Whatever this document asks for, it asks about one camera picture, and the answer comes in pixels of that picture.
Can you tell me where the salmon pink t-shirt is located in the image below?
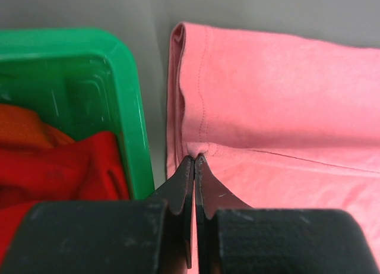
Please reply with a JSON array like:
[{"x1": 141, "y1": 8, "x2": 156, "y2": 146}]
[{"x1": 166, "y1": 23, "x2": 379, "y2": 259}]

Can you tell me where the green plastic bin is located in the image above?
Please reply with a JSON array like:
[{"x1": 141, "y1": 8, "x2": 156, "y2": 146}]
[{"x1": 1, "y1": 29, "x2": 154, "y2": 199}]

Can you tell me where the orange t-shirt in bin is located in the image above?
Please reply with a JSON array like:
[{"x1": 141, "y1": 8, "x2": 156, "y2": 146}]
[{"x1": 1, "y1": 104, "x2": 74, "y2": 152}]

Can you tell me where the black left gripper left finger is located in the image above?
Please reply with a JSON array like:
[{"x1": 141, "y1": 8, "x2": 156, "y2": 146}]
[{"x1": 1, "y1": 157, "x2": 194, "y2": 273}]

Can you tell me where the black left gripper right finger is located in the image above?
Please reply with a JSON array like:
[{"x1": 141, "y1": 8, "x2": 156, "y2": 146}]
[{"x1": 194, "y1": 155, "x2": 379, "y2": 273}]

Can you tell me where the red t-shirt in bin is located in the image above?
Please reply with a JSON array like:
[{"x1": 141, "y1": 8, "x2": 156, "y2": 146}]
[{"x1": 1, "y1": 131, "x2": 129, "y2": 257}]

